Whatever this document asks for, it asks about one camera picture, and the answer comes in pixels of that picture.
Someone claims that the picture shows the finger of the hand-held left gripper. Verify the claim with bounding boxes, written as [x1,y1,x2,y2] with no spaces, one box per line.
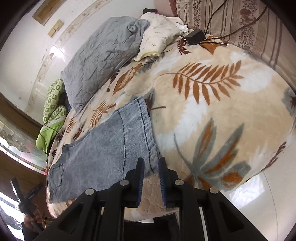
[10,177,27,213]

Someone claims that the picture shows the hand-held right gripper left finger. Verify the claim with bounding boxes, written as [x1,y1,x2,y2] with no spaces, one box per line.
[35,158,145,241]

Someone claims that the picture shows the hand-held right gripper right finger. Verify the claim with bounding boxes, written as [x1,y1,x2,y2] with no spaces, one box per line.
[158,158,266,241]

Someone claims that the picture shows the grey denim pants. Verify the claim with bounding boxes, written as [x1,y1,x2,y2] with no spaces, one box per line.
[47,97,160,204]

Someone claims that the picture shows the person's left hand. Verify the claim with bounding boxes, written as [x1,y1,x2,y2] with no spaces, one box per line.
[23,204,44,233]

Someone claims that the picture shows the wooden door with glass panel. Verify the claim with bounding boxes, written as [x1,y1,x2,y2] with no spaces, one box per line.
[0,93,50,232]

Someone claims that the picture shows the leaf print blanket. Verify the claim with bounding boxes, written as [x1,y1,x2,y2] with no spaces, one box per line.
[46,32,296,224]

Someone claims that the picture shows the green patterned quilt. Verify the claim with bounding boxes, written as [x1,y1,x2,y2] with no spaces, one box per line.
[36,78,68,153]

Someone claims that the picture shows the grey quilted pillow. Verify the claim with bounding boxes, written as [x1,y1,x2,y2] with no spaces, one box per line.
[60,16,151,114]

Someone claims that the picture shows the cream floral pillow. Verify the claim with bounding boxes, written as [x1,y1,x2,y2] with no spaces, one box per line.
[133,12,185,62]

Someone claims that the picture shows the black power adapter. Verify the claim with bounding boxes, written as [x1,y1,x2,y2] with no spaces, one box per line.
[184,30,204,45]

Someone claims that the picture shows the striped floral cushion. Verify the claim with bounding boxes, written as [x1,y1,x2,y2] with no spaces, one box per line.
[177,0,296,91]

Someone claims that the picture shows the pink brown headboard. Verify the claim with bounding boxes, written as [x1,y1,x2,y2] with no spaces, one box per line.
[154,0,178,17]

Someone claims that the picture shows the black usb cable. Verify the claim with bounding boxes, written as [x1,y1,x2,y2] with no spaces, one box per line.
[43,124,58,156]

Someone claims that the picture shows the black cable with plug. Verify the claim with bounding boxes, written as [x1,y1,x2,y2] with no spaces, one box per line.
[200,6,270,46]

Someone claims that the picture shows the thin black cable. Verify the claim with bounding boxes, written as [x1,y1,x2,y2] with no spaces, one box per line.
[205,0,234,35]

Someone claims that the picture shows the light wooden frame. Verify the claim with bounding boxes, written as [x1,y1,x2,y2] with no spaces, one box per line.
[32,0,68,26]

